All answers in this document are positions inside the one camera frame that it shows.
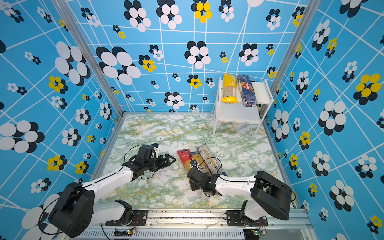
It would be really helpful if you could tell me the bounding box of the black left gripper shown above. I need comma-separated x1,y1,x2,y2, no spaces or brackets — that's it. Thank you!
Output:
144,153,176,172

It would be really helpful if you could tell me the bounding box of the red spaghetti bag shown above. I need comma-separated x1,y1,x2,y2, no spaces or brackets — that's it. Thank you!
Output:
178,149,192,172

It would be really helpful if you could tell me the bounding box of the yellow spaghetti bag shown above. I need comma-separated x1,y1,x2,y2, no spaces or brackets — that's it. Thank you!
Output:
222,74,237,104

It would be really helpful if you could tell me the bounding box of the blue Barilla spaghetti bag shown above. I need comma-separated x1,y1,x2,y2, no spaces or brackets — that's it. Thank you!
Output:
237,75,257,108

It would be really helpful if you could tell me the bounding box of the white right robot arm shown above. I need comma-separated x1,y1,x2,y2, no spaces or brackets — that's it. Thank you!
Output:
187,167,293,226

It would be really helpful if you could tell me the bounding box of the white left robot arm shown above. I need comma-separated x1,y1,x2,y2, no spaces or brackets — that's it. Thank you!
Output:
48,154,176,238

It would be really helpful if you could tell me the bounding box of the white two-tier shelf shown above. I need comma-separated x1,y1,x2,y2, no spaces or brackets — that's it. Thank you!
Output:
213,78,274,137

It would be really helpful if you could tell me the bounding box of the clear striped spaghetti bag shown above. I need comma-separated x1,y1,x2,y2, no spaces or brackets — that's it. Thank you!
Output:
196,144,227,176

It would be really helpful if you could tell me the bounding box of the dark blue clear spaghetti bag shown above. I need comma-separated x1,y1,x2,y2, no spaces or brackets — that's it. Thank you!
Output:
190,151,211,176

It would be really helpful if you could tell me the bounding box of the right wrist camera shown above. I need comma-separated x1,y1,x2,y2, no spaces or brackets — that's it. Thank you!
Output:
190,160,199,168

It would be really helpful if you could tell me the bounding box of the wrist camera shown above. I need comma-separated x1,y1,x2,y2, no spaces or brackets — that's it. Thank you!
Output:
136,143,159,162
190,160,199,168

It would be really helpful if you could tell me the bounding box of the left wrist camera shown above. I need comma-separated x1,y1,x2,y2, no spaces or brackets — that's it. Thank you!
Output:
136,143,159,162

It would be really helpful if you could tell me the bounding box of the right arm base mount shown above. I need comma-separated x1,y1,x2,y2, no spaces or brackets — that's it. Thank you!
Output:
223,210,268,228

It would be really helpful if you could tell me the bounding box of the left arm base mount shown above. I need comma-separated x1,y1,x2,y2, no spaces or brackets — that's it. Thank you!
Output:
106,210,149,227

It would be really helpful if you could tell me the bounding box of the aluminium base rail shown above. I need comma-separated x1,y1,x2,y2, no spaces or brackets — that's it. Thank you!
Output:
77,209,317,240

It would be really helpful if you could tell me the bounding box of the left aluminium corner post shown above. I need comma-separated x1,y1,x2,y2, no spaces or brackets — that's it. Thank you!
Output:
52,0,124,118

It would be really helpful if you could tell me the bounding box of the aluminium corner post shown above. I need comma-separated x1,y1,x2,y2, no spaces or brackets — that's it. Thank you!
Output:
52,0,124,118
270,0,321,94

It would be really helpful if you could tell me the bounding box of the right aluminium corner post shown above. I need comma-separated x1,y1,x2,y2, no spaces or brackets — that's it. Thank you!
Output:
270,0,321,94

